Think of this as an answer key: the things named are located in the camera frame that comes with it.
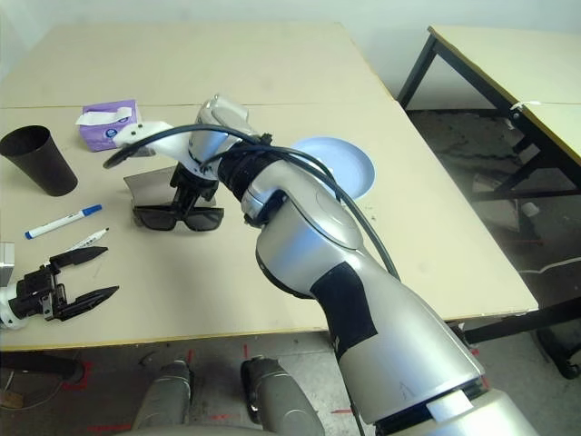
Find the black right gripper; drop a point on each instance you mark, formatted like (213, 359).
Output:
(193, 181)

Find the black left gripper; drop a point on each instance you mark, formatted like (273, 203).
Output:
(38, 295)

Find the black sunglasses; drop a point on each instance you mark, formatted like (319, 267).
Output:
(154, 219)

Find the grey glasses case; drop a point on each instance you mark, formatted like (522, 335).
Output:
(150, 188)

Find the white marker with black cap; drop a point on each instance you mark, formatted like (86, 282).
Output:
(93, 237)

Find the blue plastic plate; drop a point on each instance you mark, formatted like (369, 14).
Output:
(349, 163)

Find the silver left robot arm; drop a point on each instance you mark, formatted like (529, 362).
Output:
(3, 324)

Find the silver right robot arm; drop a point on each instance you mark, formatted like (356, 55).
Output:
(318, 254)

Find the white marker with blue cap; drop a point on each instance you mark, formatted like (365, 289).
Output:
(59, 222)

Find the black table foot bar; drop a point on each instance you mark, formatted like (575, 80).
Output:
(522, 320)
(41, 363)

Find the purple tissue box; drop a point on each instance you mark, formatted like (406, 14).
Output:
(97, 138)

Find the black plastic cup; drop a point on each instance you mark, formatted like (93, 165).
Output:
(45, 168)

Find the white tissue sheet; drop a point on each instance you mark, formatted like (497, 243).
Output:
(91, 119)

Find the grey robot left leg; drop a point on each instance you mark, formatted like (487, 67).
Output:
(165, 395)

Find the grey robot leg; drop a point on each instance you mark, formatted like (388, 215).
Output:
(165, 395)
(277, 399)

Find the grey robot torso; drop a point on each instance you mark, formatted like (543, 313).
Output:
(190, 431)

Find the grey robot right leg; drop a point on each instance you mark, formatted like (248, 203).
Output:
(277, 399)

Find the small white container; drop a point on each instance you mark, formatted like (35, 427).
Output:
(529, 210)

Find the black caster foot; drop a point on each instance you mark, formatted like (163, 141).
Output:
(558, 352)

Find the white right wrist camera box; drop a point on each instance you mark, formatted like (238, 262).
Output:
(154, 136)

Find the beige side table black frame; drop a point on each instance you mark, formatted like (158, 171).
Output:
(522, 59)

